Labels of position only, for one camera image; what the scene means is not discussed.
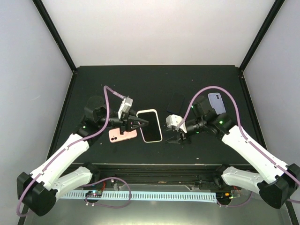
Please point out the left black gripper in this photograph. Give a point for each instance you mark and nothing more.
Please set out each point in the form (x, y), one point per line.
(127, 121)

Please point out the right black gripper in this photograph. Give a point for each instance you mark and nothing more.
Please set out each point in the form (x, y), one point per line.
(177, 139)

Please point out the beige cased phone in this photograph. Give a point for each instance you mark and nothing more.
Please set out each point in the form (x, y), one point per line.
(151, 133)

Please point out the blue phone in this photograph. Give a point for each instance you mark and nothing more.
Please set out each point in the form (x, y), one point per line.
(176, 103)

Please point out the lavender phone case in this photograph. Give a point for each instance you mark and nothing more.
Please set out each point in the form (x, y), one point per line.
(216, 102)

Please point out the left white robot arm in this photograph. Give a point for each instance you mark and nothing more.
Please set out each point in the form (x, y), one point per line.
(44, 186)

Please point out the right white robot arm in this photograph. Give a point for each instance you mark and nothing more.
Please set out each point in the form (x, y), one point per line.
(274, 180)

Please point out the pink cased phone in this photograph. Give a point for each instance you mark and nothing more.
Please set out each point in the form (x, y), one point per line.
(116, 136)

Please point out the small circuit board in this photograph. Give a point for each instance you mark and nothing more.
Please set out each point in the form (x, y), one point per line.
(94, 194)

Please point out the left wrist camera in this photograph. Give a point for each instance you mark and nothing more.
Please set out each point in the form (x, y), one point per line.
(125, 107)

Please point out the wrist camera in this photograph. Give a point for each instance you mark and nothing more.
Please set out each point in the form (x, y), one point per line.
(125, 107)
(176, 122)

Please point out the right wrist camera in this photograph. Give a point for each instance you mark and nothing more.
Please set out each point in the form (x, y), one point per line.
(176, 122)

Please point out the black aluminium front rail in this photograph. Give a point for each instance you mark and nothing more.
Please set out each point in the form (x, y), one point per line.
(164, 174)

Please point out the light blue slotted cable duct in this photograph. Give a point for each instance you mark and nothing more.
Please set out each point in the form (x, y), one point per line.
(146, 196)

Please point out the left black frame post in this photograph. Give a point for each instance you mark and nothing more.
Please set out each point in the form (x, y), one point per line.
(55, 34)

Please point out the black frame post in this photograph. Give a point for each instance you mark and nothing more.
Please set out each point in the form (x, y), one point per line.
(55, 34)
(274, 10)

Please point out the right black frame post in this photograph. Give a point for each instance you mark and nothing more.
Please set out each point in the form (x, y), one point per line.
(274, 10)

